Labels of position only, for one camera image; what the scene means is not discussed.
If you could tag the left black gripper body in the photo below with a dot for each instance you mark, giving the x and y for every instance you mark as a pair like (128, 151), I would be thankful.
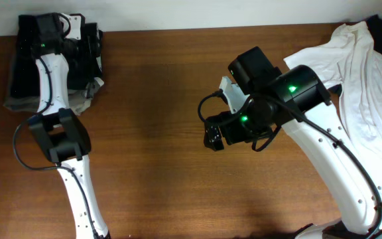
(89, 46)

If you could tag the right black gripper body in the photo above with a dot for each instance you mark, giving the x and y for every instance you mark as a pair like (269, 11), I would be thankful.
(213, 135)

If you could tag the black shorts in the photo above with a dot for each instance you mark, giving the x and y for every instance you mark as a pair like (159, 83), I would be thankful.
(39, 35)

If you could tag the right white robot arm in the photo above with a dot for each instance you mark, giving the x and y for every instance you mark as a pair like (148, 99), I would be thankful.
(263, 101)

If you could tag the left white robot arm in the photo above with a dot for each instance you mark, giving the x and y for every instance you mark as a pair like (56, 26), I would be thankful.
(65, 142)

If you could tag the folded grey trousers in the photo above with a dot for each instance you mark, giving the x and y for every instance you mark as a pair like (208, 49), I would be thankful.
(53, 88)

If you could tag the folded beige garment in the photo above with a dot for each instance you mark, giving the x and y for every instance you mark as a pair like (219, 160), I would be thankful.
(79, 100)

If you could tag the white shirt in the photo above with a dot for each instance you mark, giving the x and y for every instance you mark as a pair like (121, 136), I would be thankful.
(360, 111)

